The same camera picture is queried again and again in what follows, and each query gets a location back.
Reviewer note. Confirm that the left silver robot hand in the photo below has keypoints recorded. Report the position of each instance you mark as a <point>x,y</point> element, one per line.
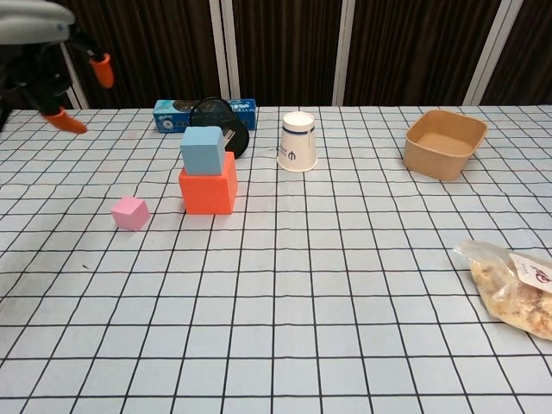
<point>30,26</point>

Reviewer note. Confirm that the small pink foam block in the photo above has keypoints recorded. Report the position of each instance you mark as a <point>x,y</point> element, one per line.
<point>129,213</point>

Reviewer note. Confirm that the blue block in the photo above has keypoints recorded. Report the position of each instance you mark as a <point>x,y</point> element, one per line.
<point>202,151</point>

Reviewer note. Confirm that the large orange foam block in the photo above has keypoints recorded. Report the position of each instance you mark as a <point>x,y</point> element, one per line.
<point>209,194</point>

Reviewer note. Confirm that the blue cookie box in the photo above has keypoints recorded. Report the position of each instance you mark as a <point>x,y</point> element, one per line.
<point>168,118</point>

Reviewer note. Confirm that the black mesh pen holder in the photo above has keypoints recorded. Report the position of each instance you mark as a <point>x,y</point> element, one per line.
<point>235,129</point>

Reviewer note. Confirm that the black white-framed folding screen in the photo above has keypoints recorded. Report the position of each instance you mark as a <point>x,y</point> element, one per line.
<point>302,43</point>

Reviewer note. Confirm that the white paper cup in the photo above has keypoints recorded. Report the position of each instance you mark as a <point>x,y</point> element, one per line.
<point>296,144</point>

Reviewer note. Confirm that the checkered light blue tablecloth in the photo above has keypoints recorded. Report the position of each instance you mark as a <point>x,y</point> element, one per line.
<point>302,280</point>

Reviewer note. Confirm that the brown paper bowl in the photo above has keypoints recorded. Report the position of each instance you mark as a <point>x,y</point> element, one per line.
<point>431,161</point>

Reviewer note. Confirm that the clear snack bag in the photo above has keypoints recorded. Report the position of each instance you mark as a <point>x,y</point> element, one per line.
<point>504,289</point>

